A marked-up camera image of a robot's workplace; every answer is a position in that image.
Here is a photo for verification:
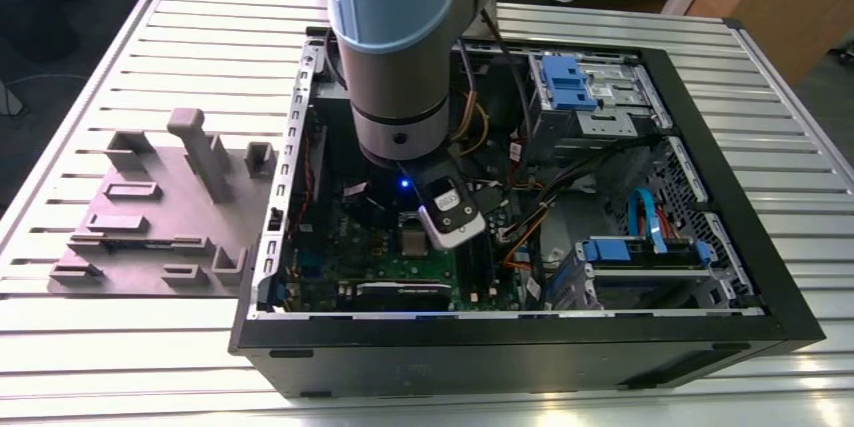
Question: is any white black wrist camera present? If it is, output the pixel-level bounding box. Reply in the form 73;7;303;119
413;172;487;252

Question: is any black graphics card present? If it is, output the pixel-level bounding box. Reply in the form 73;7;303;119
335;279;451;312

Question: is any silver disk bay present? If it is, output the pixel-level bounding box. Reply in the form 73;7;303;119
543;239;759;313

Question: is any black case fan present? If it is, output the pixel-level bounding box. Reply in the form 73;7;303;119
307;116;332;208

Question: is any black open PC case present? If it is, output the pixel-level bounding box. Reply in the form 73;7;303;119
225;24;830;401

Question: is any grey power supply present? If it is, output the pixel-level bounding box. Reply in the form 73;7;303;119
311;54;468;183

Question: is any orange wire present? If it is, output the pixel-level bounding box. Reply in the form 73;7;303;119
499;239;536;272

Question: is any silver drive bay cage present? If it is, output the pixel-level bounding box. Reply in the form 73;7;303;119
521;51;673;164

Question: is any CPU socket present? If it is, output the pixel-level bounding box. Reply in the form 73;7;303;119
392;214;439;262

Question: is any red black twisted wire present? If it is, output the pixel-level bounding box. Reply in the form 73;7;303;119
300;139;315;221

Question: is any green motherboard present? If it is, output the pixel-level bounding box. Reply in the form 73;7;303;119
276;166;539;313

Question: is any hard disk in blue carrier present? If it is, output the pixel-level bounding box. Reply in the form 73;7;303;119
572;237;714;271

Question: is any black RAM slot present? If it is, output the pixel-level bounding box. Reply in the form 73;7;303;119
459;249;475;301
467;246;483;301
475;241;491;301

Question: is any blue plastic drive latch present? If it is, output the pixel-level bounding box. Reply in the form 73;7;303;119
541;53;600;112

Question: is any blue flat wire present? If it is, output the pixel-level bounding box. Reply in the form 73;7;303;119
624;186;669;255

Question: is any grey parts rack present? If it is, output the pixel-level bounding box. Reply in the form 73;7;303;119
45;107;279;298

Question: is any black camera cable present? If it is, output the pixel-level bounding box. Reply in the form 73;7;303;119
456;36;479;113
483;9;536;173

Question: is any yellow wire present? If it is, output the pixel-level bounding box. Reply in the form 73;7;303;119
447;89;493;158

